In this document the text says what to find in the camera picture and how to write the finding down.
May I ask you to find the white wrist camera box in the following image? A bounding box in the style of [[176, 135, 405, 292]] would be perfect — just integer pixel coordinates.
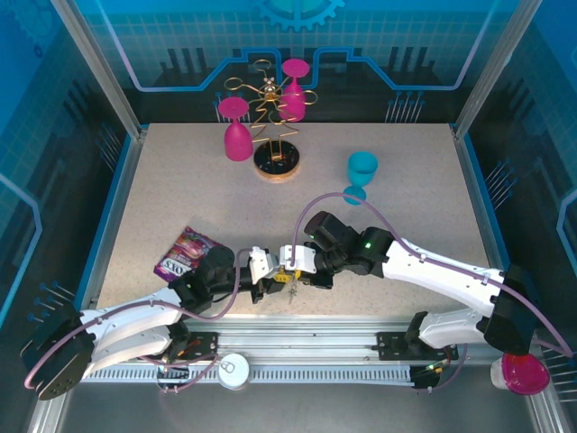
[[246, 245, 277, 284], [278, 243, 317, 274]]

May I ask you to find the pink wine glass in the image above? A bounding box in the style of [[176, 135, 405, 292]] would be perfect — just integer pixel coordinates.
[[217, 97, 254, 162], [278, 58, 311, 123]]

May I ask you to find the blue plastic goblet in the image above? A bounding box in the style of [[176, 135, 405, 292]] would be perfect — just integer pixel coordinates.
[[342, 151, 379, 207]]

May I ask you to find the aluminium frame post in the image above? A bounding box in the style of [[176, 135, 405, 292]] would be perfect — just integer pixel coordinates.
[[51, 0, 149, 139], [452, 0, 532, 140]]

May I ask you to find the purple candy bag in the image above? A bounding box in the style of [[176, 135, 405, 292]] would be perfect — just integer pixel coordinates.
[[152, 226, 215, 283]]

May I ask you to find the pink and white cup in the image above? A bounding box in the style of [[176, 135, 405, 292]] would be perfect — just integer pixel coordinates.
[[490, 353, 551, 397]]

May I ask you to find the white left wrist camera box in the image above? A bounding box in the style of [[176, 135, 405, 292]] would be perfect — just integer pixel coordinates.
[[246, 245, 277, 284]]

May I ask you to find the gold wire glass rack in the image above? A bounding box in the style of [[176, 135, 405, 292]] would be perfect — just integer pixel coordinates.
[[224, 58, 319, 184]]

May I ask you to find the aluminium frame rail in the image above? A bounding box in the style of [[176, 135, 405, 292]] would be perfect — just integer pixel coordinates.
[[80, 315, 542, 366]]

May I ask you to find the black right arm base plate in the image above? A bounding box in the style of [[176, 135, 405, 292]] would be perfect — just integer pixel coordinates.
[[376, 331, 460, 362]]

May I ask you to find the white tin can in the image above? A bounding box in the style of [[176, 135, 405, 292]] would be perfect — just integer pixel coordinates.
[[218, 353, 252, 392]]

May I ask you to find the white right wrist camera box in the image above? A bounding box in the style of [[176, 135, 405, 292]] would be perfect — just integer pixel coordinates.
[[278, 243, 317, 274]]

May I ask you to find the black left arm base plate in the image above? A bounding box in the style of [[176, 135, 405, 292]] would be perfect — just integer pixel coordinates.
[[173, 331, 220, 362]]

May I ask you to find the white slotted cable duct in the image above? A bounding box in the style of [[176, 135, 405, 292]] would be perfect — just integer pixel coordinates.
[[80, 364, 414, 385]]

